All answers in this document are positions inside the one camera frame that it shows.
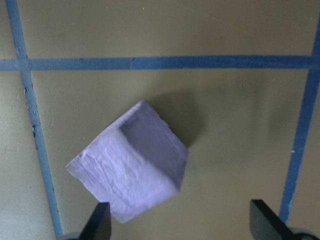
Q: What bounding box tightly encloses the purple foam block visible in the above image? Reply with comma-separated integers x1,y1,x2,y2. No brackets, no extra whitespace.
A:
65,99,190,225

